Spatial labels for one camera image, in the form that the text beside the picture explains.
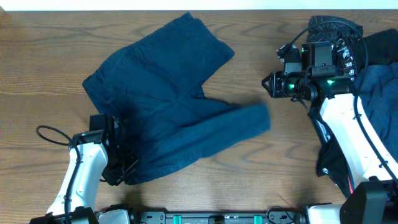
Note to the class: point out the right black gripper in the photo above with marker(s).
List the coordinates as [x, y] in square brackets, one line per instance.
[275, 78]

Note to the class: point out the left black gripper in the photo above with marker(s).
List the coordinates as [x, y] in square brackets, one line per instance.
[123, 167]

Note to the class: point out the navy blue shorts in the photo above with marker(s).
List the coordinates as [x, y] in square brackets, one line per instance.
[153, 88]

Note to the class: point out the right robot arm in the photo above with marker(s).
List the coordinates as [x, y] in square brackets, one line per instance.
[372, 171]

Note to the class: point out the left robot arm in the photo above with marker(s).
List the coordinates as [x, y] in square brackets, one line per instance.
[95, 156]

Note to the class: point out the black patterned garment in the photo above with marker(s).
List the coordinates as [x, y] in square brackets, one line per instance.
[342, 34]

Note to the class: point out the plain black garment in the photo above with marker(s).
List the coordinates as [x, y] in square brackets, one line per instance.
[381, 46]

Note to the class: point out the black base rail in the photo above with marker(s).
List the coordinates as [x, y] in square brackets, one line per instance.
[275, 215]

